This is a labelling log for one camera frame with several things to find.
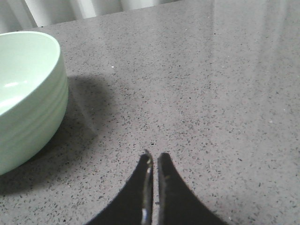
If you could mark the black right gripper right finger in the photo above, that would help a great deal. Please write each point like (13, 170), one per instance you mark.
(178, 204)

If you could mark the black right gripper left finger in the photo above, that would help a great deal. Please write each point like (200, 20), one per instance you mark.
(133, 205)

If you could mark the white curtain backdrop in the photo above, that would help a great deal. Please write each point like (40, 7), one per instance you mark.
(16, 15)

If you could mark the green bowl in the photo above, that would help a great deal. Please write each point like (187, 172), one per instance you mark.
(33, 95)

